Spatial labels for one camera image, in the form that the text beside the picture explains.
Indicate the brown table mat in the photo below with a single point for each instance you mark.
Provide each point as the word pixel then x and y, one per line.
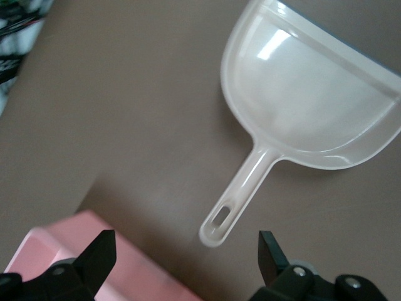
pixel 94 109

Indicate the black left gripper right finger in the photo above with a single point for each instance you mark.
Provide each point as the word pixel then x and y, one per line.
pixel 272 263

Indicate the beige plastic dustpan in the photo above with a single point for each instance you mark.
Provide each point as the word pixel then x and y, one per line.
pixel 307 94

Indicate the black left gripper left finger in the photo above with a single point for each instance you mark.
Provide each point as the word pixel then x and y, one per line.
pixel 94 260

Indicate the pink plastic bin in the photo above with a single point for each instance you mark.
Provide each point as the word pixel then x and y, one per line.
pixel 134 272

